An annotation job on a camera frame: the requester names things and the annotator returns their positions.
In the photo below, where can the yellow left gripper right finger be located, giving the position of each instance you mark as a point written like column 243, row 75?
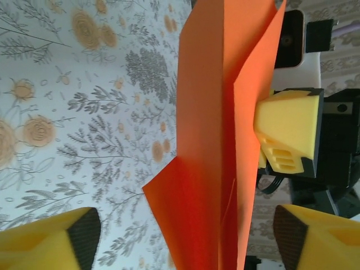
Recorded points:
column 323, row 242

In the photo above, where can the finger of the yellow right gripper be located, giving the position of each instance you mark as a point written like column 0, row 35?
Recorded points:
column 262, row 160
column 289, row 121

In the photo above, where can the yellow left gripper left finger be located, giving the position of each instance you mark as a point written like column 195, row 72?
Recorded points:
column 42, row 244

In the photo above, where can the orange paper sheet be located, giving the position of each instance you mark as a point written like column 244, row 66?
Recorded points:
column 202, row 112

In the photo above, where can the floral patterned table cover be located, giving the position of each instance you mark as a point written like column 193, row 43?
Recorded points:
column 56, row 140

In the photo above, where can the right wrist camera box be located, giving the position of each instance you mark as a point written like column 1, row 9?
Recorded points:
column 289, row 39

